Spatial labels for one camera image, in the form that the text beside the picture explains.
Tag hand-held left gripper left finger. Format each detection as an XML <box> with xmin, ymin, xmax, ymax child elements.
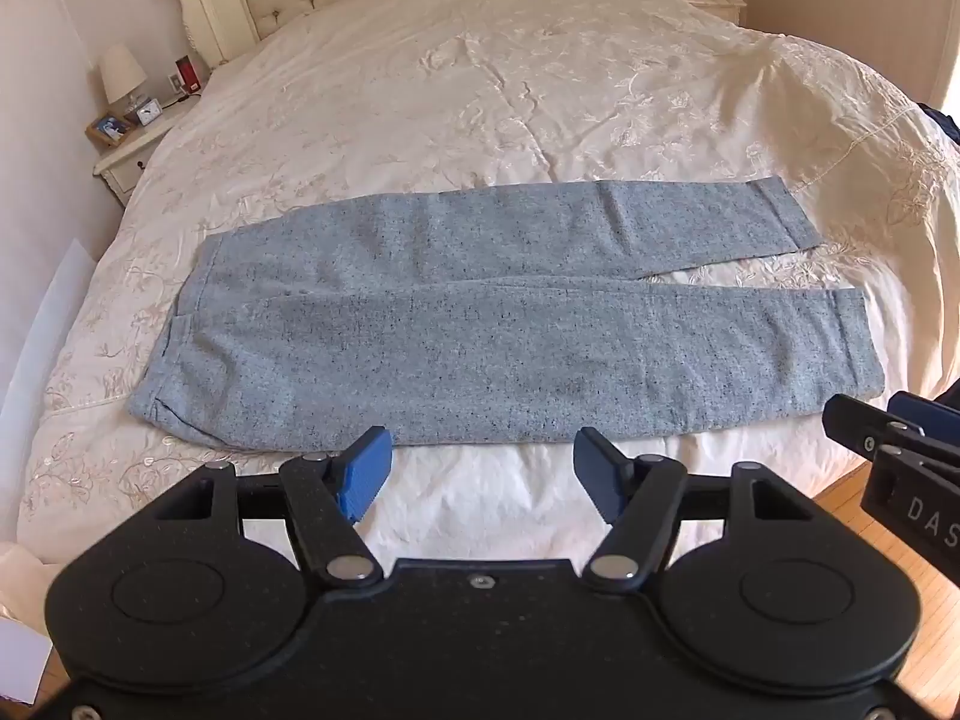
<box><xmin>154</xmin><ymin>426</ymin><xmax>395</xmax><ymax>587</ymax></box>

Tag dark cloth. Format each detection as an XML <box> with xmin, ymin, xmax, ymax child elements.
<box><xmin>918</xmin><ymin>100</ymin><xmax>960</xmax><ymax>145</ymax></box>

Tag white table lamp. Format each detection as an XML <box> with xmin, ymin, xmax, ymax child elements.
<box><xmin>99</xmin><ymin>43</ymin><xmax>149</xmax><ymax>112</ymax></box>

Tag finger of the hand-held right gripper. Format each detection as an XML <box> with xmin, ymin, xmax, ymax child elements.
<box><xmin>823</xmin><ymin>394</ymin><xmax>960</xmax><ymax>490</ymax></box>
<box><xmin>889</xmin><ymin>388</ymin><xmax>960</xmax><ymax>441</ymax></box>

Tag grey speckled pants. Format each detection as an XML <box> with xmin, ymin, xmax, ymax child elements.
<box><xmin>129</xmin><ymin>176</ymin><xmax>887</xmax><ymax>455</ymax></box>

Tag white nightstand with drawer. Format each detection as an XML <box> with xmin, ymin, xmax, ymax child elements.
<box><xmin>91</xmin><ymin>90</ymin><xmax>205</xmax><ymax>208</ymax></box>

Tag cream nightstand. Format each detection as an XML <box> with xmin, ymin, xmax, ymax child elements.
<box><xmin>675</xmin><ymin>0</ymin><xmax>749</xmax><ymax>28</ymax></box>

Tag wooden picture frame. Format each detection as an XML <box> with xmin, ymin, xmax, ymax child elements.
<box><xmin>85</xmin><ymin>111</ymin><xmax>137</xmax><ymax>149</ymax></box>

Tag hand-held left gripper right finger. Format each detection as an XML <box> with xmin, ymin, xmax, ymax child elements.
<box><xmin>572</xmin><ymin>426</ymin><xmax>818</xmax><ymax>592</ymax></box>

